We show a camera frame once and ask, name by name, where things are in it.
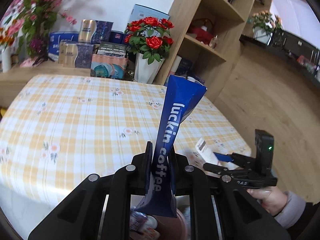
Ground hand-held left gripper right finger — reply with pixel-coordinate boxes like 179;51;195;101
168;152;292;240

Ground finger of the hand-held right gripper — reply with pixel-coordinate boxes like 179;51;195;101
214;152;255;167
204;163;250;178

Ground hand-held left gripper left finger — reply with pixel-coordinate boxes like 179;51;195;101
27;141;153;240

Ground blue luckin coffee box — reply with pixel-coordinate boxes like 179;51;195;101
135;74;208;218

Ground brown trash bin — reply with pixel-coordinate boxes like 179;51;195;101
130;201;188;240

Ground person's right forearm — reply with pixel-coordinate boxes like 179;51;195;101
272;191;320;240

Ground person's right hand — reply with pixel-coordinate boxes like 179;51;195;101
247;186;287;216

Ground dark blue shelf box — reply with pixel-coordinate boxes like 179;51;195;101
178;58;193;77

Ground stack of pastel cups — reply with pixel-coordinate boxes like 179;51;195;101
170;55;182;77

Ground black counter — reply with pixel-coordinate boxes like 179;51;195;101
239;29;320;88

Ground dark printed box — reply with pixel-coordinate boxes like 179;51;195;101
97;41;127;58

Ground red roses in white vase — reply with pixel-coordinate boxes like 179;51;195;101
124;16;174;83

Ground red basket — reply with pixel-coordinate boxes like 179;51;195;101
187;18;216;46

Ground gold and blue gift box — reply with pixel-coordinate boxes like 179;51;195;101
78;19;114;43
58;41;94;69

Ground small dark blue box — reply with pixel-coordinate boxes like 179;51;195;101
110;30;129;45

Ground pink flower plant white pot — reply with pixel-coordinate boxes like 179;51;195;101
250;10;283;43

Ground blue white tissue pack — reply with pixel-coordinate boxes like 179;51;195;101
48;31;81;62

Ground pink wrapped bundle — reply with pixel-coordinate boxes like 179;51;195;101
20;56;48;68

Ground low wooden sideboard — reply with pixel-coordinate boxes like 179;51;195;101
0;61;140;101

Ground blue white cardboard box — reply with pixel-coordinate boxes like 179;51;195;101
129;4;171;22

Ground wooden shelf unit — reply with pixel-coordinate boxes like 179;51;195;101
152;0;274;103

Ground purple artificial flowers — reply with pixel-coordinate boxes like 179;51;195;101
29;37;48;56

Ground white cylinder vase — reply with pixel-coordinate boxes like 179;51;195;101
0;46;12;73

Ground orange artificial flowers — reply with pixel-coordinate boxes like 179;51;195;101
0;27;16;48

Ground pink blossom bouquet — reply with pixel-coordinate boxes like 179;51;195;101
0;0;103;58

